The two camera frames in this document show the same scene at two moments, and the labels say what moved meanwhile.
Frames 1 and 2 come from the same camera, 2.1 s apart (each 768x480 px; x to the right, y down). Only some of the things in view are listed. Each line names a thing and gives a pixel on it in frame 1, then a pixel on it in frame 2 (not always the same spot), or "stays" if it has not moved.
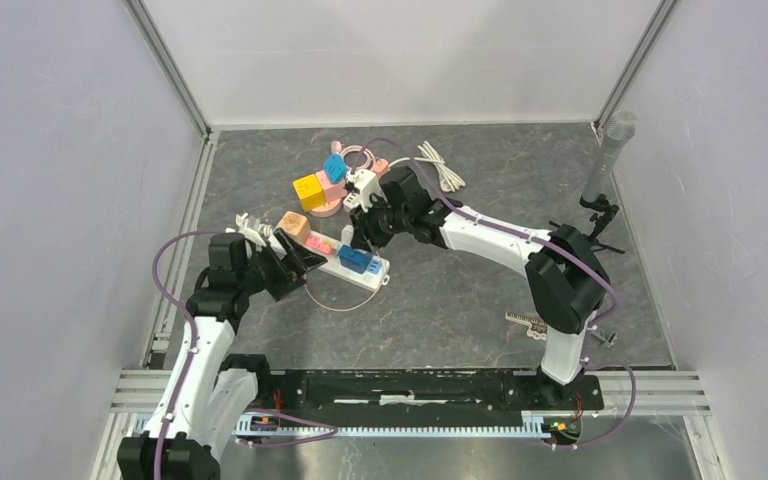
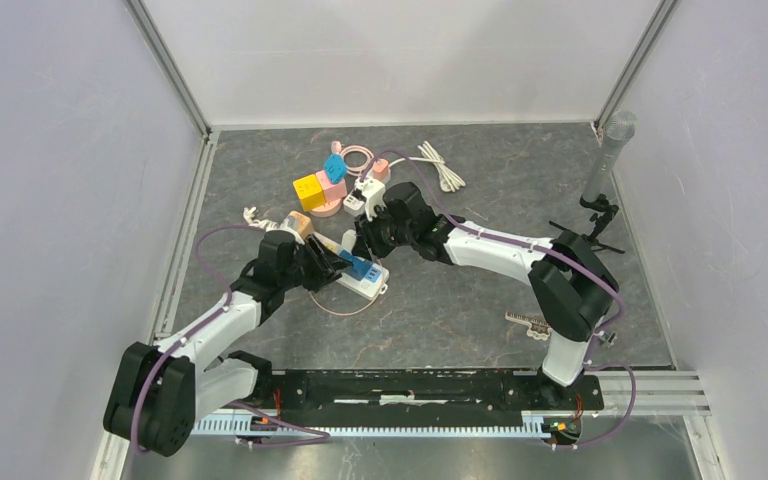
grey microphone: [619, 128] stays
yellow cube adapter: [310, 192] stays
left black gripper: [297, 262] to [329, 262]
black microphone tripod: [608, 210] stays
